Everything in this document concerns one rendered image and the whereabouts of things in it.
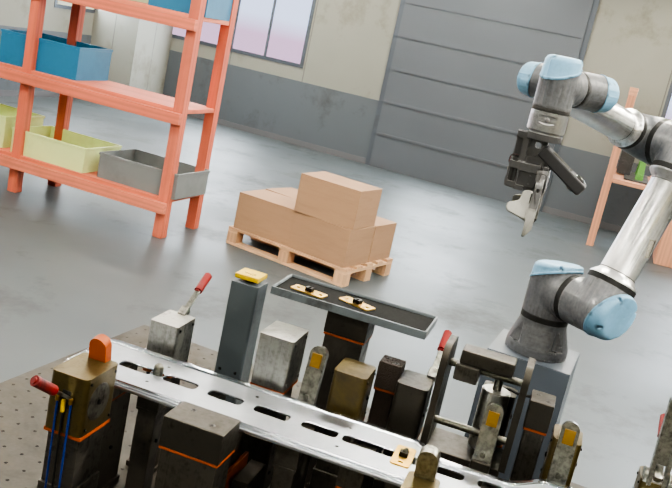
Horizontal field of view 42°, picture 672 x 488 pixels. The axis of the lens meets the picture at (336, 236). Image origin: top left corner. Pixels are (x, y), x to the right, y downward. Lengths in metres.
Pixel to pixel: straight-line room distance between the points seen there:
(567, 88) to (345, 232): 4.51
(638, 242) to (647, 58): 9.62
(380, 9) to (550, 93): 10.64
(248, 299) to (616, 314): 0.83
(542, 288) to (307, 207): 4.32
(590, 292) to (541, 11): 9.84
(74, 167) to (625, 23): 7.26
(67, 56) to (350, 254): 2.60
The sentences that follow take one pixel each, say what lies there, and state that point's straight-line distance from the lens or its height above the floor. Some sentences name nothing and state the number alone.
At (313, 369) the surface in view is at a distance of 1.86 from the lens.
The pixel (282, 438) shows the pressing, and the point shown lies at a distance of 1.70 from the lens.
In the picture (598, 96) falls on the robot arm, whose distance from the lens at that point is 1.84.
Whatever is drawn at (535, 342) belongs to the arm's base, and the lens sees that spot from 2.15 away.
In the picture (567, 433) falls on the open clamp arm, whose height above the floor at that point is 1.09.
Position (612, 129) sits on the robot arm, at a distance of 2.12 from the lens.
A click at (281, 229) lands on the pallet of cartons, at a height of 0.24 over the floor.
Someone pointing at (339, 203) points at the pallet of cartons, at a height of 0.57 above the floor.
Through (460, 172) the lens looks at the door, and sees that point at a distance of 11.96.
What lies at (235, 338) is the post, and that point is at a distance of 2.10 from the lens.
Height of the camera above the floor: 1.76
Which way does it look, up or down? 13 degrees down
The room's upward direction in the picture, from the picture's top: 12 degrees clockwise
